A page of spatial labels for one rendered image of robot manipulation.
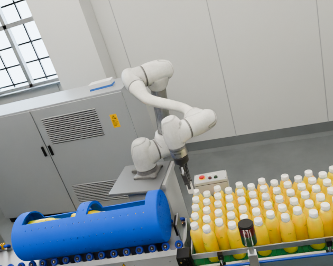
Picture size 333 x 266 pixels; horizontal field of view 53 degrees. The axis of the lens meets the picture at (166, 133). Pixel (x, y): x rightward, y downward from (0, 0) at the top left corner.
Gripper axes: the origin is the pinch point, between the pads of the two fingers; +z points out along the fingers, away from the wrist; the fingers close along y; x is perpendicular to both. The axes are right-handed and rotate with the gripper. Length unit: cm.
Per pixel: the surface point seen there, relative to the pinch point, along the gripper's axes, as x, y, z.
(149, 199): -21.4, 5.4, -0.9
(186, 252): -6.5, 22.9, 22.0
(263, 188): 37.0, -6.3, 12.4
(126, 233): -36.2, 16.1, 9.9
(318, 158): 108, -202, 124
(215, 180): 11.1, -22.1, 12.8
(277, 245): 37, 23, 25
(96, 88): -101, -170, -25
